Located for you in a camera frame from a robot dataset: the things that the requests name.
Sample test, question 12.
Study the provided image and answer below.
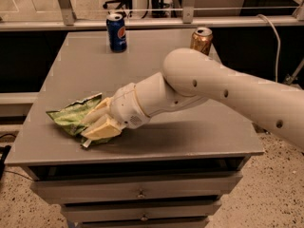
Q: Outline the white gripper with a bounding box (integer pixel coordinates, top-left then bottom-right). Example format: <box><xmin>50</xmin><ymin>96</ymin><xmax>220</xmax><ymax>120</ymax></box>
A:
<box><xmin>81</xmin><ymin>83</ymin><xmax>150</xmax><ymax>141</ymax></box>

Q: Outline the green jalapeno chip bag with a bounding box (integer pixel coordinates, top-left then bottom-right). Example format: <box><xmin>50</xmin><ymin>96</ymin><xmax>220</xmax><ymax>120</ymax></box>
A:
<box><xmin>47</xmin><ymin>93</ymin><xmax>111</xmax><ymax>148</ymax></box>

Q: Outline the grey drawer cabinet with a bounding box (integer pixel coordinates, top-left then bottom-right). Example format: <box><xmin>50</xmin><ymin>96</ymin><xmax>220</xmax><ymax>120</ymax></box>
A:
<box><xmin>7</xmin><ymin>29</ymin><xmax>262</xmax><ymax>228</ymax></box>

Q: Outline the white cable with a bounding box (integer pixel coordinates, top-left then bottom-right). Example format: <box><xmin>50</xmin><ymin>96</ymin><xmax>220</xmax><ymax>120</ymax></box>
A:
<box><xmin>256</xmin><ymin>13</ymin><xmax>282</xmax><ymax>84</ymax></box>

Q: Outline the orange LaCroix can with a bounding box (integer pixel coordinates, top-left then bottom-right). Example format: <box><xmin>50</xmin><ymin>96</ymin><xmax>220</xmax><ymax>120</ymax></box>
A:
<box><xmin>190</xmin><ymin>27</ymin><xmax>213</xmax><ymax>55</ymax></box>

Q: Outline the grey metal railing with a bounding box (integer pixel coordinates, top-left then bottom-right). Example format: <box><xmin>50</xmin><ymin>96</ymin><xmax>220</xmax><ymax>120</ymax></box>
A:
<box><xmin>0</xmin><ymin>0</ymin><xmax>304</xmax><ymax>31</ymax></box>

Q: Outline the top grey drawer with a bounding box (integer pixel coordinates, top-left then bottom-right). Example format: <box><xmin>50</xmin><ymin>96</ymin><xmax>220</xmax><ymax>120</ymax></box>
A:
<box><xmin>30</xmin><ymin>171</ymin><xmax>242</xmax><ymax>204</ymax></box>

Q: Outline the blue Pepsi can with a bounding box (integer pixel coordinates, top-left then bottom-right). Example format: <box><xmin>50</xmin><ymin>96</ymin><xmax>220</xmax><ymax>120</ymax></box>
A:
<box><xmin>106</xmin><ymin>13</ymin><xmax>127</xmax><ymax>52</ymax></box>

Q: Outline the grey drawer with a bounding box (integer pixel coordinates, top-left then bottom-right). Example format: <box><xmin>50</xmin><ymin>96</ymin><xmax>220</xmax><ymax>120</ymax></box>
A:
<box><xmin>30</xmin><ymin>171</ymin><xmax>242</xmax><ymax>204</ymax></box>
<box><xmin>61</xmin><ymin>200</ymin><xmax>221</xmax><ymax>222</ymax></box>

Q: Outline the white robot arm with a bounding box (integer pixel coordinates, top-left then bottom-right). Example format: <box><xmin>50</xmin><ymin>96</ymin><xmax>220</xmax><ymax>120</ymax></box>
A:
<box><xmin>81</xmin><ymin>48</ymin><xmax>304</xmax><ymax>148</ymax></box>

